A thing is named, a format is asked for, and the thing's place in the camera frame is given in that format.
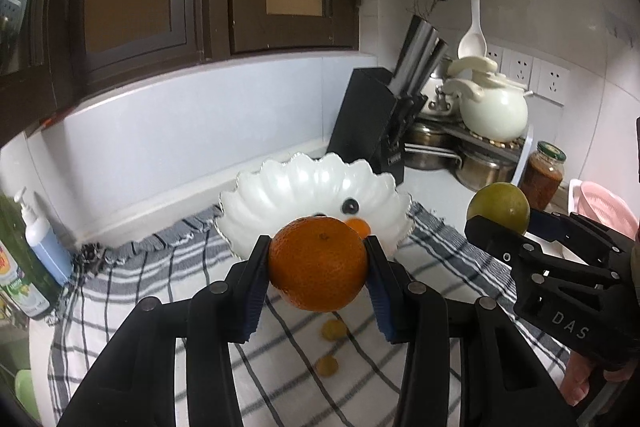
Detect green citrus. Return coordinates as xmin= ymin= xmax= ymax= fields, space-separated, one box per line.
xmin=467 ymin=183 xmax=531 ymax=235

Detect white scalloped bowl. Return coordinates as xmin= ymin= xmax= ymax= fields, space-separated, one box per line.
xmin=218 ymin=152 xmax=412 ymax=260

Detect white enamel pot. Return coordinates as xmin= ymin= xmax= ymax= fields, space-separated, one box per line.
xmin=422 ymin=79 xmax=463 ymax=118

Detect black handled knife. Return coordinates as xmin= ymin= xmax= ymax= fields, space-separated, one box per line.
xmin=387 ymin=14 xmax=435 ymax=92
xmin=400 ymin=29 xmax=443 ymax=98
xmin=412 ymin=39 xmax=449 ymax=100

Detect pink colander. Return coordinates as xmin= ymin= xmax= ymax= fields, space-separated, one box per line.
xmin=568 ymin=180 xmax=640 ymax=238

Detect black knife block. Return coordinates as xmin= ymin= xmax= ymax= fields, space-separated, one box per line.
xmin=327 ymin=68 xmax=428 ymax=185

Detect blue pump soap bottle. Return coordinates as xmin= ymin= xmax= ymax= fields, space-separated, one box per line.
xmin=12 ymin=187 xmax=75 ymax=288

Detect cream ceramic pot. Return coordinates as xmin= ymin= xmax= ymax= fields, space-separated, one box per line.
xmin=445 ymin=57 xmax=533 ymax=142

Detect green dish soap bottle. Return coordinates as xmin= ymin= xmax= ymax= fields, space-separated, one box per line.
xmin=0 ymin=192 xmax=61 ymax=320

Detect black white checkered cloth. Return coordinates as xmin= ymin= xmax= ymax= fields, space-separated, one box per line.
xmin=47 ymin=202 xmax=573 ymax=427

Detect wide steel pot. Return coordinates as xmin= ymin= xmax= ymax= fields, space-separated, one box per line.
xmin=404 ymin=119 xmax=463 ymax=171

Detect small steel pot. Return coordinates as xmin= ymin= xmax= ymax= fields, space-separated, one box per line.
xmin=455 ymin=147 xmax=518 ymax=192

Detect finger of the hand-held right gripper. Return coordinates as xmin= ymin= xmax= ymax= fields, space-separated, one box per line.
xmin=465 ymin=215 xmax=551 ymax=278
xmin=529 ymin=208 xmax=636 ymax=259

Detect dark wooden window frame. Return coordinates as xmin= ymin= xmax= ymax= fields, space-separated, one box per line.
xmin=0 ymin=0 xmax=361 ymax=148

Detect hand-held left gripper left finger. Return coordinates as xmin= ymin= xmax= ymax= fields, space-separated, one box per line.
xmin=57 ymin=234 xmax=273 ymax=427

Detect white wall outlet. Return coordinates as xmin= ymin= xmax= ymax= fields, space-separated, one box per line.
xmin=482 ymin=44 xmax=503 ymax=72
xmin=532 ymin=57 xmax=571 ymax=105
xmin=502 ymin=48 xmax=533 ymax=88

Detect steel pots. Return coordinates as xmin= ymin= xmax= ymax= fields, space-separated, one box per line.
xmin=410 ymin=117 xmax=536 ymax=198

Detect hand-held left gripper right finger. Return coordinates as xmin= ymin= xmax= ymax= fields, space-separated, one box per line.
xmin=362 ymin=234 xmax=583 ymax=427

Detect glass jar of sauce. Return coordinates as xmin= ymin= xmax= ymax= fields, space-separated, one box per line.
xmin=520 ymin=141 xmax=567 ymax=210

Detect person's right hand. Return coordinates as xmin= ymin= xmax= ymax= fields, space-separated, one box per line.
xmin=560 ymin=351 xmax=632 ymax=406

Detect white ladle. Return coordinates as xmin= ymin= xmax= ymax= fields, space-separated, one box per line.
xmin=457 ymin=0 xmax=488 ymax=60

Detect green plastic basin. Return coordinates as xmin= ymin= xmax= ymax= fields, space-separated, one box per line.
xmin=12 ymin=369 xmax=41 ymax=423

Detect orange tangerine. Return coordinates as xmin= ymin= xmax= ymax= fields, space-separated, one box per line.
xmin=268 ymin=216 xmax=369 ymax=313
xmin=345 ymin=218 xmax=372 ymax=240

